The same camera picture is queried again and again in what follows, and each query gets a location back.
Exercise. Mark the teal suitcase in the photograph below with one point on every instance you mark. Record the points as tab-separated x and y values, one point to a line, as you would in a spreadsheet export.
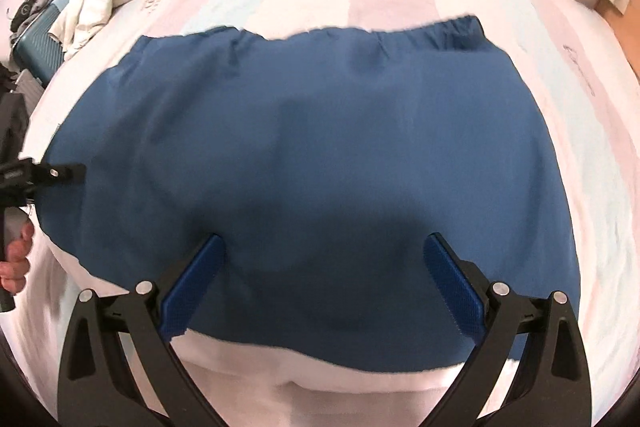
40	44

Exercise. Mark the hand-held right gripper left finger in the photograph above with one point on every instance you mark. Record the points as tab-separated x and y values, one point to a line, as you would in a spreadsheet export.
192	289

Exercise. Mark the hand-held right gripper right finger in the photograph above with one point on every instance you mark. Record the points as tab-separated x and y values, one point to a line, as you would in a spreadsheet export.
455	289

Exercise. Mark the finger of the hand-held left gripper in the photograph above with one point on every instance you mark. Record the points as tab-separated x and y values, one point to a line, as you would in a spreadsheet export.
60	173

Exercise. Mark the person's left hand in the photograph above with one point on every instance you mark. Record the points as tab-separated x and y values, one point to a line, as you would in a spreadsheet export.
19	257

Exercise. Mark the dark cloth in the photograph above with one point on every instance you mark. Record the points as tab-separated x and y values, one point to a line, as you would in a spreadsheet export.
30	9

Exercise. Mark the white and blue jacket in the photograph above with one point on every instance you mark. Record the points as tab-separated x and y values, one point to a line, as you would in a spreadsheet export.
310	177

